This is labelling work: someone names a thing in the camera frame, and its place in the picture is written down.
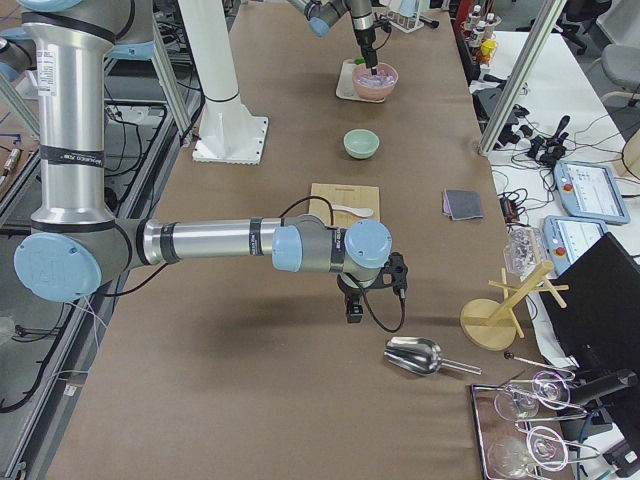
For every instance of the metal ice scoop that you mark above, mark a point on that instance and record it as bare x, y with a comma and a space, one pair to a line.
422, 356

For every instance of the bamboo cutting board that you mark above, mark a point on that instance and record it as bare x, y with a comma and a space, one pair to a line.
356, 196

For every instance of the wooden cup rack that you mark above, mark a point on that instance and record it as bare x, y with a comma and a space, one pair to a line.
492, 325

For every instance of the beige tray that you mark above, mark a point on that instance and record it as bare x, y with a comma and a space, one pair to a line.
345, 89

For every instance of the teach pendant lower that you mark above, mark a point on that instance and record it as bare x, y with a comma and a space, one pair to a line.
568, 238

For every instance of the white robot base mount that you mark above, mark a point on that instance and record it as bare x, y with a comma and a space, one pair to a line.
228, 132

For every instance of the pink bowl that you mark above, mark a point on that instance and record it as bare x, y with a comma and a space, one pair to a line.
374, 94

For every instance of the wine glass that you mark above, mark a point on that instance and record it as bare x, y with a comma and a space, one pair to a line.
522, 399
540, 450

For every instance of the clear ice cubes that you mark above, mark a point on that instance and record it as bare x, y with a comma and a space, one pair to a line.
375, 81

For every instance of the grey folded cloth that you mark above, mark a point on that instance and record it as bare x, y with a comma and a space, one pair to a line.
464, 204

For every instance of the wine glass upper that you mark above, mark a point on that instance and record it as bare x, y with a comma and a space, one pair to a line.
522, 399

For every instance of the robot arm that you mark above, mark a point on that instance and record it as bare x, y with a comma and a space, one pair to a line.
322, 16
77, 244

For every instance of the clear plastic box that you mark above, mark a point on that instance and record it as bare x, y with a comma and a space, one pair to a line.
523, 251

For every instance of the wine glass lower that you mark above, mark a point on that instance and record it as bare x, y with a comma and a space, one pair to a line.
540, 450

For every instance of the green bowl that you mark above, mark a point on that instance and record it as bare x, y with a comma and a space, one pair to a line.
361, 144

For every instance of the metal glass rack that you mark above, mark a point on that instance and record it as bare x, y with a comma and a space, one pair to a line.
517, 432

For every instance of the teach pendant upper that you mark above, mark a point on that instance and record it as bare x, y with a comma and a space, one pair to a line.
588, 190

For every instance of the white ceramic spoon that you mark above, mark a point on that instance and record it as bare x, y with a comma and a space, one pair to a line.
362, 212

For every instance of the teach pendant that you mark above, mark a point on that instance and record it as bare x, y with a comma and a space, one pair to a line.
588, 190
568, 238

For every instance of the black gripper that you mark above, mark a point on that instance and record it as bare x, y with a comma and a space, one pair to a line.
350, 291
366, 39

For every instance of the purple cloth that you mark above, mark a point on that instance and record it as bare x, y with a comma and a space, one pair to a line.
445, 205

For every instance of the black monitor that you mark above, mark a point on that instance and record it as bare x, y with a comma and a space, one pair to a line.
599, 327

